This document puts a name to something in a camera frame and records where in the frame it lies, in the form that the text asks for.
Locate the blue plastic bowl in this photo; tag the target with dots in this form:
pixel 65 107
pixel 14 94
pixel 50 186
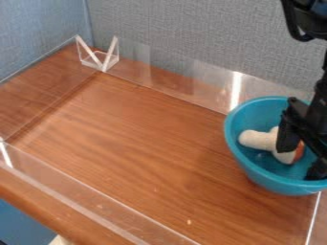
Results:
pixel 260 114

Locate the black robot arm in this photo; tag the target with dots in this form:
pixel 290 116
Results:
pixel 306 22

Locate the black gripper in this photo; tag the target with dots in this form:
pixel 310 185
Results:
pixel 305 125

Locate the clear acrylic barrier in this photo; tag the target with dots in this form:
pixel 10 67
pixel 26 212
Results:
pixel 114 156

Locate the white toy mushroom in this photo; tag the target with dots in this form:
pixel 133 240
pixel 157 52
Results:
pixel 265 141

